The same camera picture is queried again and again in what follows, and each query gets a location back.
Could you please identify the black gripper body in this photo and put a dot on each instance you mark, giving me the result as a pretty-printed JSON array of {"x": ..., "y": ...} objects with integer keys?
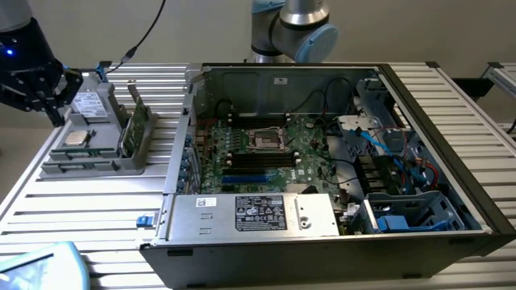
[{"x": 28, "y": 66}]

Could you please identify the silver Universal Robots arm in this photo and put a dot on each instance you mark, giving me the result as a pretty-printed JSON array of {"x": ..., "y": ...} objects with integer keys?
[{"x": 300, "y": 28}]

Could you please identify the green RAM stick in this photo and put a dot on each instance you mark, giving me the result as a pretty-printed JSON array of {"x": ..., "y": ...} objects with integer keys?
[
  {"x": 91, "y": 153},
  {"x": 80, "y": 166}
]

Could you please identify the black RAM slot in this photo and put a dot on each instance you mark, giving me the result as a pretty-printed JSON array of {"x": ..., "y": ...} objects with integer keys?
[
  {"x": 257, "y": 122},
  {"x": 261, "y": 162},
  {"x": 261, "y": 154},
  {"x": 257, "y": 125},
  {"x": 257, "y": 116},
  {"x": 261, "y": 166},
  {"x": 257, "y": 119},
  {"x": 261, "y": 158}
]

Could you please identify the blue table clamp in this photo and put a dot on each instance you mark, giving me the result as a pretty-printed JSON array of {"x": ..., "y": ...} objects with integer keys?
[{"x": 100, "y": 72}]

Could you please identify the silver hard disk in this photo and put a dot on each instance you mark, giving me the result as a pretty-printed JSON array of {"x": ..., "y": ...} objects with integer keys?
[{"x": 91, "y": 104}]

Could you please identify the silver CPU chip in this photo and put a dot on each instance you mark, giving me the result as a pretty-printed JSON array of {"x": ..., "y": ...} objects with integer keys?
[{"x": 79, "y": 138}]

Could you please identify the green graphics card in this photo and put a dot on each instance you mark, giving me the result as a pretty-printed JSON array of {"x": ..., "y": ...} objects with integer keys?
[{"x": 135, "y": 130}]

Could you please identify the grey parts rack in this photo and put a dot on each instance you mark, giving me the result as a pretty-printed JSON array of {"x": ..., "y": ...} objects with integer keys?
[{"x": 120, "y": 164}]

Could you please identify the blue case latch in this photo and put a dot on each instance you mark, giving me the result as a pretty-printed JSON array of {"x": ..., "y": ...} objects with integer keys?
[{"x": 145, "y": 220}]

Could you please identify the black expansion slot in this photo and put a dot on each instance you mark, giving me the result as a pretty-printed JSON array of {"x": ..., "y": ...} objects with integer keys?
[{"x": 241, "y": 172}]

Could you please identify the light blue teach pendant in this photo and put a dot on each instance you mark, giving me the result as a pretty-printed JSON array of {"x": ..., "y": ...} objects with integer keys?
[{"x": 44, "y": 266}]

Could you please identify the blue expansion slot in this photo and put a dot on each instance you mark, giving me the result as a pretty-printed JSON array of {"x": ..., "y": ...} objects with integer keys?
[{"x": 244, "y": 179}]

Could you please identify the metal CPU socket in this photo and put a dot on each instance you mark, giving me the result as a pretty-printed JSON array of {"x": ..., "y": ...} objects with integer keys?
[{"x": 265, "y": 139}]

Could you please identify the silver power supply unit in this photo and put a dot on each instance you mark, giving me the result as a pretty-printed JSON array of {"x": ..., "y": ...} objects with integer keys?
[{"x": 225, "y": 216}]

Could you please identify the round coin battery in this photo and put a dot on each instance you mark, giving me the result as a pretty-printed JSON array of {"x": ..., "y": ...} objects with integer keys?
[{"x": 309, "y": 124}]

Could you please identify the green motherboard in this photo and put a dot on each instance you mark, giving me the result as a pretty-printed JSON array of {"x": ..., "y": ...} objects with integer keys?
[{"x": 305, "y": 164}]

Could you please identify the silver chipset heat sink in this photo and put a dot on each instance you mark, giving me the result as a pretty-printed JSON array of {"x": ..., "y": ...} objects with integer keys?
[{"x": 301, "y": 189}]

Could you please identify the metal disk bay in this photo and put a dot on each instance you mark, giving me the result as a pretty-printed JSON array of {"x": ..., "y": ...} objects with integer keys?
[{"x": 363, "y": 127}]

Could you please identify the open black PC case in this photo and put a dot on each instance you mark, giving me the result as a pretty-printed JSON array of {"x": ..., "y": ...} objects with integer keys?
[{"x": 305, "y": 259}]

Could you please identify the grey-blue drive cage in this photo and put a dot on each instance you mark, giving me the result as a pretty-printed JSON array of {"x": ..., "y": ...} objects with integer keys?
[{"x": 423, "y": 208}]

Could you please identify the metal slat side table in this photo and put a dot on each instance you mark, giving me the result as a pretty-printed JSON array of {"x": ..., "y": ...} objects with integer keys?
[{"x": 504, "y": 78}]

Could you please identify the black table connector bracket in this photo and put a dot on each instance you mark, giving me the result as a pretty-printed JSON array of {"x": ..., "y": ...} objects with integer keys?
[{"x": 469, "y": 86}]

